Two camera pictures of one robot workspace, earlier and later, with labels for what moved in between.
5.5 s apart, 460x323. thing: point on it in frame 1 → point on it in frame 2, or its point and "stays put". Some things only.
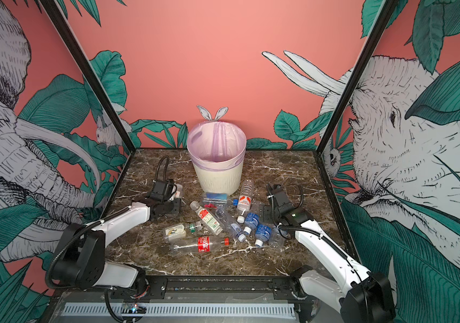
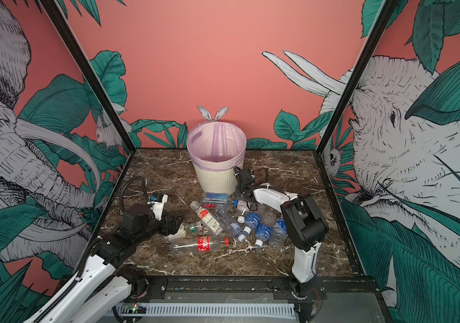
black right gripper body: [270, 216] → [241, 192]
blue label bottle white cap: [251, 221] stays put
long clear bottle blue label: [233, 228] stays put
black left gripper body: [171, 206] → [161, 227]
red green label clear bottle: [212, 223] stays put
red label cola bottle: [196, 244] stays put
